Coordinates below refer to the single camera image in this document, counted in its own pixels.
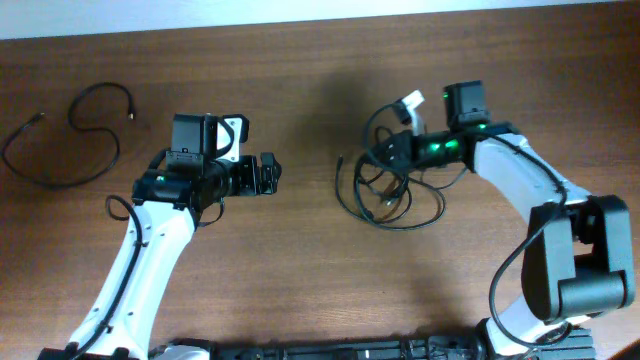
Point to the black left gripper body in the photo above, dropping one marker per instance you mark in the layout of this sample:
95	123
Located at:
244	175

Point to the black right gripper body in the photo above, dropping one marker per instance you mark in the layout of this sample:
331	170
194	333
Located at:
407	144

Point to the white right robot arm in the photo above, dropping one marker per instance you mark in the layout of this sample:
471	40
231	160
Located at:
577	254

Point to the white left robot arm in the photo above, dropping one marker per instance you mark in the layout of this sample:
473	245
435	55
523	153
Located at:
163	215

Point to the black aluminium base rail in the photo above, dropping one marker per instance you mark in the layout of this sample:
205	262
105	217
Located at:
380	347

